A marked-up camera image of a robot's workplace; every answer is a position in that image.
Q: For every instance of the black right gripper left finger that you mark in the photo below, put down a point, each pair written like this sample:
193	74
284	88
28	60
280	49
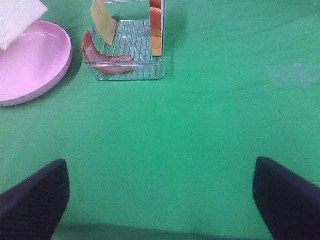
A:
32	209

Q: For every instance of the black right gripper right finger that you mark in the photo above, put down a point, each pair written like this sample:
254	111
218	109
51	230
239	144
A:
288	203

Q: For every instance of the bacon strip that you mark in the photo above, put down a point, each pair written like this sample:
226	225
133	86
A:
92	55

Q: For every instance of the white bread slice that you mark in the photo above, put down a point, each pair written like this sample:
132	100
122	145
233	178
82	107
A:
16	16

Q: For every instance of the green tablecloth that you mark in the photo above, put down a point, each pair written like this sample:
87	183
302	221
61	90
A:
242	80

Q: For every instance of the pink round plate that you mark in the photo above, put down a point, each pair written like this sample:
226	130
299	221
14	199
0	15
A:
34	63

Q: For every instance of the yellow cheese slice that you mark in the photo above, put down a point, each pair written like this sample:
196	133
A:
105	24

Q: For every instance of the clear right plastic container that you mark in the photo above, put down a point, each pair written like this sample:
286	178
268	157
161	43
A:
132	37

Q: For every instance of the upright bread slice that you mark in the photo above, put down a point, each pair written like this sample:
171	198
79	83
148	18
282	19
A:
157	26

